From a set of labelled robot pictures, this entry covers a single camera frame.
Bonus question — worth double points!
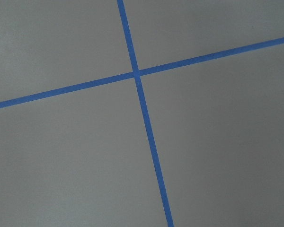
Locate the blue tape grid lines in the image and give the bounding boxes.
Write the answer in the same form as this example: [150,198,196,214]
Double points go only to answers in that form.
[0,0,284,227]

